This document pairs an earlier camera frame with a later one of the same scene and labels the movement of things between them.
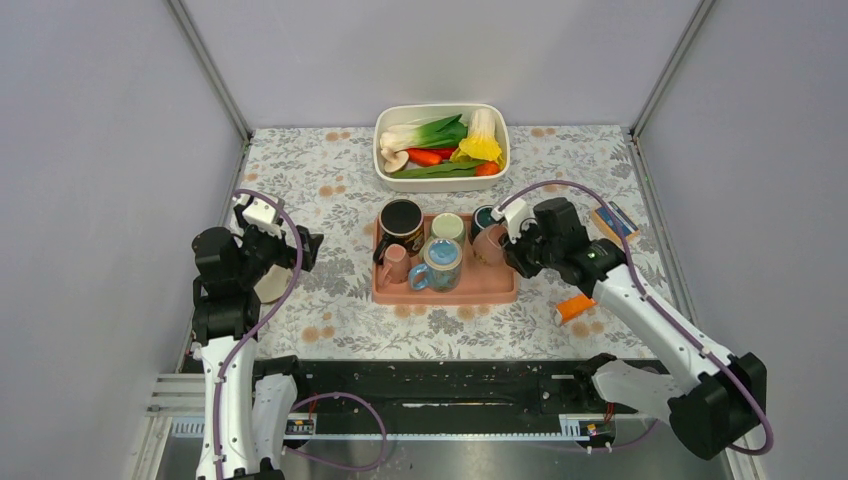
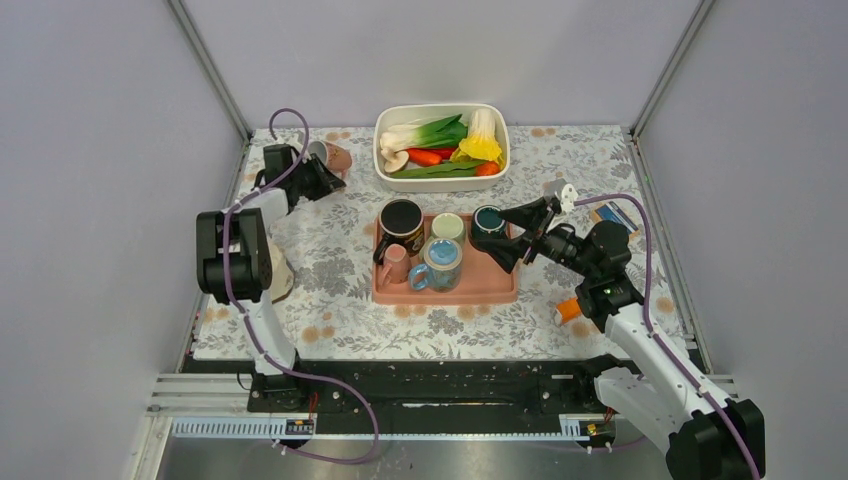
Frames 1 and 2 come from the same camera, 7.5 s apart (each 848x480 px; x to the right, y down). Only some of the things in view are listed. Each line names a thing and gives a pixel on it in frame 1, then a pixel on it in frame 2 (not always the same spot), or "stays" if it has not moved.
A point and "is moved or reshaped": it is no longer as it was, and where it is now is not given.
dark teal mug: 482,218 stays
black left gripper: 288,253 -> 327,182
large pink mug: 487,245 is moved or reshaped
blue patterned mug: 441,268 stays
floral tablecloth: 326,178 stays
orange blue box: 604,219 stays
